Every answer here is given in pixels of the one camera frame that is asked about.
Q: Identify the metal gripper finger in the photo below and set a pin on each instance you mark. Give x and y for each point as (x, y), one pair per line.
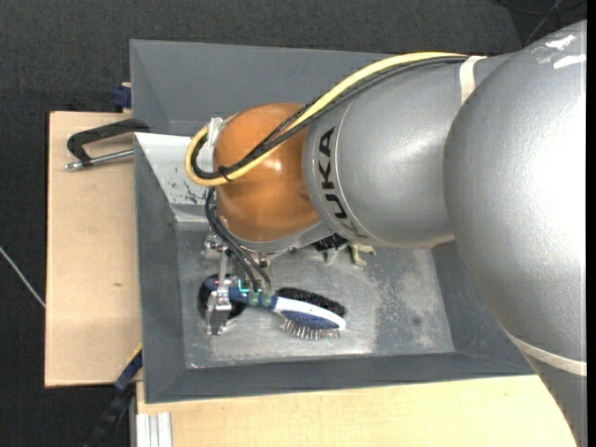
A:
(212, 317)
(224, 312)

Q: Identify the black round object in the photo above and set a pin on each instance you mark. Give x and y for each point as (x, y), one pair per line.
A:
(236, 309)

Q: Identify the blue and white hairbrush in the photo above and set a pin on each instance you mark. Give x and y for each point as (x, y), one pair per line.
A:
(307, 315)

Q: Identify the pale brown flat board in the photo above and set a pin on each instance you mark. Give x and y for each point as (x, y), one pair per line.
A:
(88, 259)

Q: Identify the grey metal bin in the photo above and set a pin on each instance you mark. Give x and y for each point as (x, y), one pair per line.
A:
(400, 305)

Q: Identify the black cylinder on white bracket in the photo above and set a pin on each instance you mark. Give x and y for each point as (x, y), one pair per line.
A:
(336, 245)

